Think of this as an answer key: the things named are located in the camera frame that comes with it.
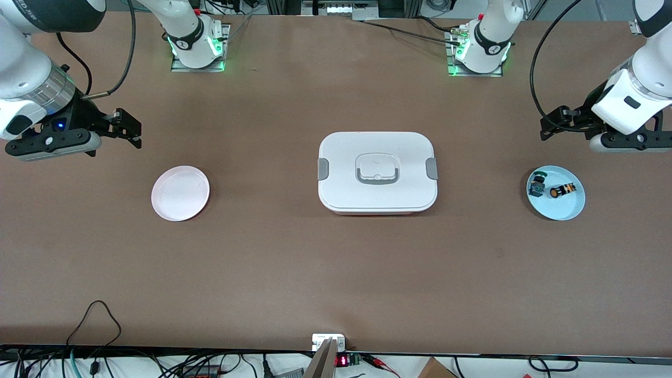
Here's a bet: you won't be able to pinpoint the green push button switch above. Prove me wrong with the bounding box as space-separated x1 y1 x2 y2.
528 171 547 198

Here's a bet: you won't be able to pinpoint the brown cardboard piece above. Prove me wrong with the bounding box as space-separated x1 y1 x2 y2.
417 357 458 378

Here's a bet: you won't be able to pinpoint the light blue round plate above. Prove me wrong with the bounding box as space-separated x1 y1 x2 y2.
526 165 586 221

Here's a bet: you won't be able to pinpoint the pink round plate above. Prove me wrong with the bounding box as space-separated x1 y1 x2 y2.
151 166 211 222

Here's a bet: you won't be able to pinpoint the black looped thin cable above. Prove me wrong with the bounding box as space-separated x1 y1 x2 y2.
65 300 123 363

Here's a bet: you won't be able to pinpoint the white lunch box grey clips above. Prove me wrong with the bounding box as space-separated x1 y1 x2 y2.
318 131 438 215

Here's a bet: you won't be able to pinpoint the small white socket box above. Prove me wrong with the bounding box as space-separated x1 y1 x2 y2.
312 334 347 352

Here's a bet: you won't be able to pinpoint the black coiled cable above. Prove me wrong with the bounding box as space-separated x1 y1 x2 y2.
527 355 579 373

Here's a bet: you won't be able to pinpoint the grey slanted bar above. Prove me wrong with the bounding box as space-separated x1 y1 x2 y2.
303 338 338 378

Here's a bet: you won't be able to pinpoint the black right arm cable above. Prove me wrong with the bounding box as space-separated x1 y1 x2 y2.
55 0 138 101

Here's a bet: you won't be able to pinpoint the red and black probe leads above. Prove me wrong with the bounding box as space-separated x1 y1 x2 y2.
361 353 401 378

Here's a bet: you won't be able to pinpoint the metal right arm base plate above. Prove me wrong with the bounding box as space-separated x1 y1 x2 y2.
171 24 231 72

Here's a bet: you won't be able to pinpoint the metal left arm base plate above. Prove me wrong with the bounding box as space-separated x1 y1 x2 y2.
446 26 503 78

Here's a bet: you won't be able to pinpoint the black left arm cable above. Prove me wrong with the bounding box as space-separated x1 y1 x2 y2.
530 0 584 133

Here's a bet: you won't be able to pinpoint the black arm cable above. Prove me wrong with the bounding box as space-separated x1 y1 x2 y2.
530 0 584 133
55 0 138 101

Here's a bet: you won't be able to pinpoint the black cable across table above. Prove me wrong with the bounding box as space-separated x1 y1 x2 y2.
361 19 463 45

